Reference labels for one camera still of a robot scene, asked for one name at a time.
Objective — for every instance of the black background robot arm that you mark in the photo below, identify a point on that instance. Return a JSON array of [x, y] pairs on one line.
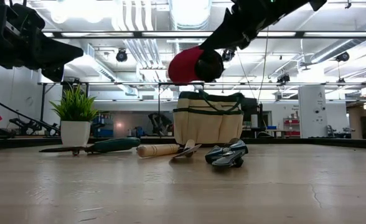
[[159, 124]]

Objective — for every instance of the green plant white pot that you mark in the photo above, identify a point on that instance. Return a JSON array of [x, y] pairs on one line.
[[75, 133]]

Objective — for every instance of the black slanted rig beam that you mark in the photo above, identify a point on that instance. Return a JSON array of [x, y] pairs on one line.
[[15, 112]]

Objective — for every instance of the red round object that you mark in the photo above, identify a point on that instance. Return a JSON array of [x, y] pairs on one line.
[[184, 65]]

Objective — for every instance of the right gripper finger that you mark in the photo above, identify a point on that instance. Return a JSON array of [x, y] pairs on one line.
[[222, 31], [231, 40]]

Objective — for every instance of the blue grey pruner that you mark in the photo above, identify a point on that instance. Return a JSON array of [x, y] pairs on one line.
[[226, 154]]

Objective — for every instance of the beige green gardening bag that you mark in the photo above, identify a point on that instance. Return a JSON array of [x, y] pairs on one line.
[[208, 127]]

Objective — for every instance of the white pillar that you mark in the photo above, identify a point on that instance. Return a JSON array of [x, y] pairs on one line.
[[312, 124]]

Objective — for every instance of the red shelf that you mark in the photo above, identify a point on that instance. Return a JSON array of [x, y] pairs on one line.
[[292, 126]]

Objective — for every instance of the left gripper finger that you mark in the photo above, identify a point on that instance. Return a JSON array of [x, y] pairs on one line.
[[63, 63], [55, 53]]

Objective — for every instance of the blue storage boxes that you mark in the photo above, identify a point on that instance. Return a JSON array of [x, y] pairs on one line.
[[103, 126]]

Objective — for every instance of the black aluminium table frame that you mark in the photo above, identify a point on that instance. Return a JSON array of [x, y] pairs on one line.
[[295, 143]]

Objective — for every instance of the black background rig frame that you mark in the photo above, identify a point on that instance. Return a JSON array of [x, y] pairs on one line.
[[124, 83]]

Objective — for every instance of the black ceiling spotlight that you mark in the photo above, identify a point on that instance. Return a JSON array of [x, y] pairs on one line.
[[342, 56], [283, 78], [228, 55], [121, 55]]

